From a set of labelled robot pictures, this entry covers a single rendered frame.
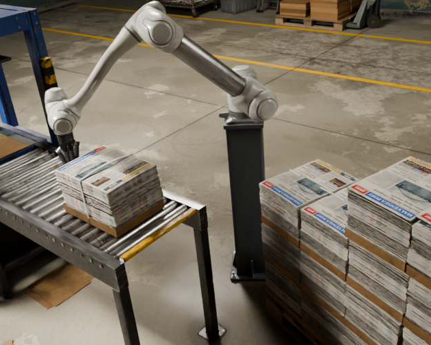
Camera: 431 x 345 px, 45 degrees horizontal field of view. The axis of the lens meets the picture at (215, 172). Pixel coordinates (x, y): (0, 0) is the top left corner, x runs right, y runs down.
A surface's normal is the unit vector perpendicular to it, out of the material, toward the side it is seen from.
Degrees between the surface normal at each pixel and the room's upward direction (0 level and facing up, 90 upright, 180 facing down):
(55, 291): 0
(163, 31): 86
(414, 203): 0
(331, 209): 1
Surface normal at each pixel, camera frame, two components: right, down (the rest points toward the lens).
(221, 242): -0.08, -0.87
